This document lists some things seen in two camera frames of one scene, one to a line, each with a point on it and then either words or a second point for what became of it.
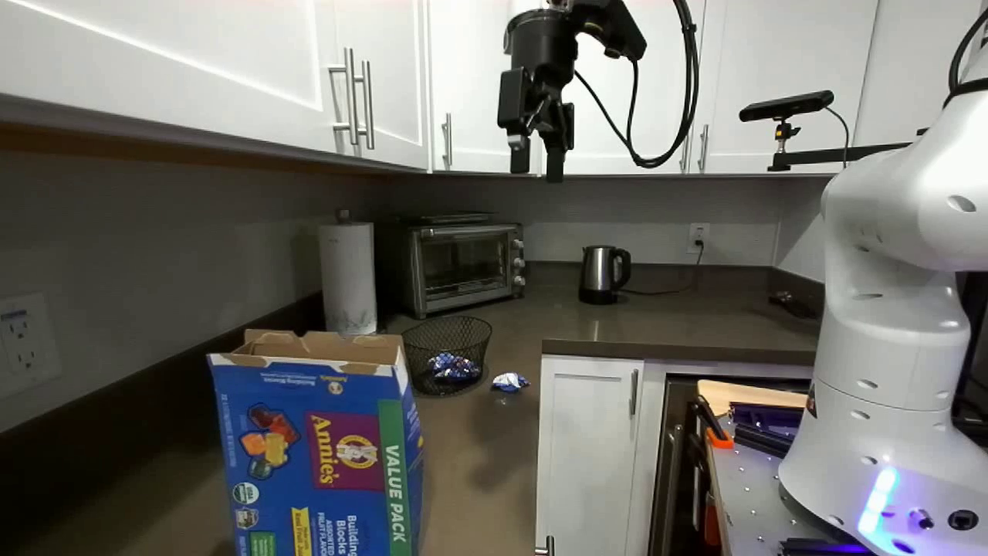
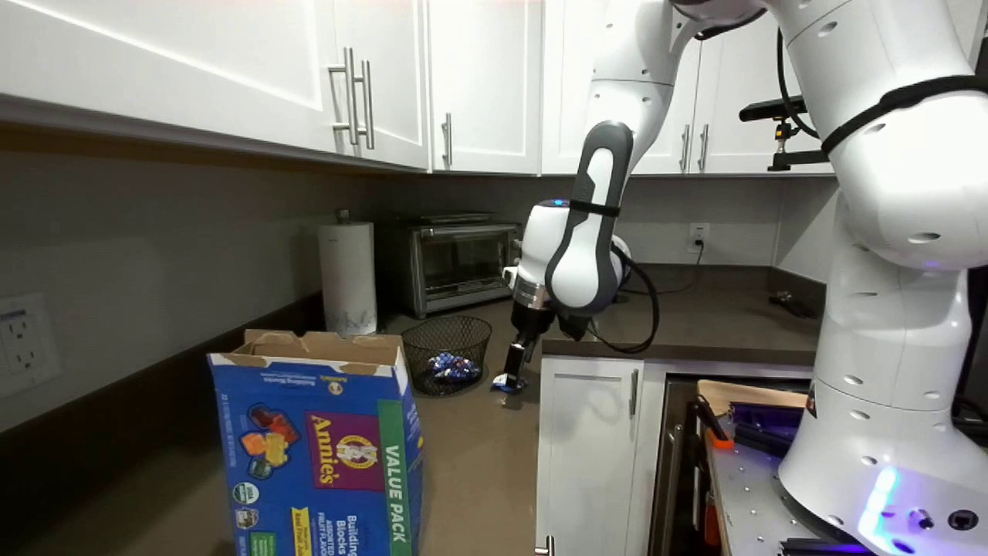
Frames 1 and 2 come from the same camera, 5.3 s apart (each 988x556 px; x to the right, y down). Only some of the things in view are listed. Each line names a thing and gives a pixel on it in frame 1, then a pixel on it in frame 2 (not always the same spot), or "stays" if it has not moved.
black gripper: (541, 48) → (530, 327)
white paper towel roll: (350, 279) stays
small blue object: (512, 385) stays
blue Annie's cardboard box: (321, 438) stays
